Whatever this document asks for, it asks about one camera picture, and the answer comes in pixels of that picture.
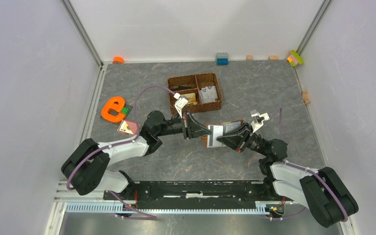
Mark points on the white card black stripe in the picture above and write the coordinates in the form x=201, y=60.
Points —
x=216, y=131

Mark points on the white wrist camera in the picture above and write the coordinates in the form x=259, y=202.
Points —
x=181, y=102
x=258, y=120

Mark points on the flat wooden block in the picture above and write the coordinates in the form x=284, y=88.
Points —
x=273, y=57

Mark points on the green toy block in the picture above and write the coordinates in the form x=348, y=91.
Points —
x=126, y=110

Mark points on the orange plastic letter toy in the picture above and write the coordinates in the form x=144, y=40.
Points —
x=111, y=111

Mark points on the brown wicker divided basket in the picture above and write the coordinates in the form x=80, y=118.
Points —
x=198, y=81

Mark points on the gold card in basket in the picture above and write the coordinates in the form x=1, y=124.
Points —
x=191, y=97

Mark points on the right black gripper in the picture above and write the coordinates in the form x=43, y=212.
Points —
x=238, y=139

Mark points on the blue grey toy brick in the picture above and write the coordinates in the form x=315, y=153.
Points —
x=222, y=58

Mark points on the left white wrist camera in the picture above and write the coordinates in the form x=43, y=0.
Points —
x=181, y=102

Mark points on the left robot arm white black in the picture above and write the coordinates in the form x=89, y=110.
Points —
x=87, y=168

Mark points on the black card in basket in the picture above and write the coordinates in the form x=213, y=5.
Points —
x=180, y=88

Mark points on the white cards in basket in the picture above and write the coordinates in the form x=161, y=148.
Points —
x=208, y=94

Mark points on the green pink yellow brick stack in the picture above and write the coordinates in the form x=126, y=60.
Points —
x=295, y=59

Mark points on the pink card on table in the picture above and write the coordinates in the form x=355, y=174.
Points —
x=128, y=127

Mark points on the brown leather card holder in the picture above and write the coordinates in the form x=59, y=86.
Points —
x=228, y=126

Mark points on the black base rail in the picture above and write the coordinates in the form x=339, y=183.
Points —
x=203, y=195

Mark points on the wooden arch block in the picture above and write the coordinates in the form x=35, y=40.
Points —
x=305, y=98

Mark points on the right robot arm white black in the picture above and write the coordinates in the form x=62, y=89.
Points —
x=321, y=191

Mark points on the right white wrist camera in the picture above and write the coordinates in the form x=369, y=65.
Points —
x=258, y=120

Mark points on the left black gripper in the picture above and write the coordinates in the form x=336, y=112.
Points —
x=192, y=128

